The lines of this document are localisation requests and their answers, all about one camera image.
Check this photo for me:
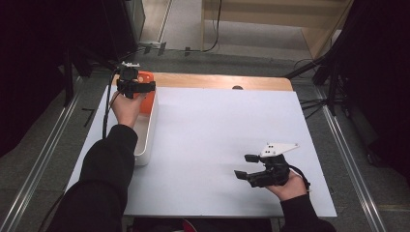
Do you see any person's left hand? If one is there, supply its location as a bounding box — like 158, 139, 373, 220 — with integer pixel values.
109, 91, 146, 130

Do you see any black curtain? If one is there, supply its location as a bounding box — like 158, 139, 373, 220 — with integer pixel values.
335, 0, 410, 182
0, 0, 107, 159

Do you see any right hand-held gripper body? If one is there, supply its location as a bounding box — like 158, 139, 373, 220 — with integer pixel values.
246, 142, 300, 189

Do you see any left hand-held gripper cable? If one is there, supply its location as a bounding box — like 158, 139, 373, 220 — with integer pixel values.
102, 66, 125, 140

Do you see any light wooden shelf unit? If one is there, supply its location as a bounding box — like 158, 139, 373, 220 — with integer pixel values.
201, 0, 354, 61

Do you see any black metal stand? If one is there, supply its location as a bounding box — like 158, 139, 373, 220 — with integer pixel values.
284, 54, 342, 117
62, 47, 120, 107

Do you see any black hanging cable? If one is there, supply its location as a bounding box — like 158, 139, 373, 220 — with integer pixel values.
188, 0, 223, 53

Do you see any white board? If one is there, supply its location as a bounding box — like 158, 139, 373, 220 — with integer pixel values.
66, 85, 337, 218

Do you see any wooden table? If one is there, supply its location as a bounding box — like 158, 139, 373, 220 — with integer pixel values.
111, 72, 294, 92

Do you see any dark cabinet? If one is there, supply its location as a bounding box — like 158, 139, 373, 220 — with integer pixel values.
102, 0, 146, 62

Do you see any long white plastic bin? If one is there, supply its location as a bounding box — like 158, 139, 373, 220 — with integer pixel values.
130, 88, 160, 167

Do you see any orange phone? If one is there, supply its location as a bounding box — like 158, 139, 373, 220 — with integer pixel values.
133, 71, 156, 116

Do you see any aluminium floor rail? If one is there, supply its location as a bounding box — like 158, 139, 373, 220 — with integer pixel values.
0, 75, 83, 232
313, 86, 388, 232

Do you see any person's right hand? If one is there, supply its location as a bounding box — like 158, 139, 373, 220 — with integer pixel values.
264, 168, 308, 202

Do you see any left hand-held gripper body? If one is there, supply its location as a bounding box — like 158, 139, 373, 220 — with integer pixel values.
116, 61, 145, 100

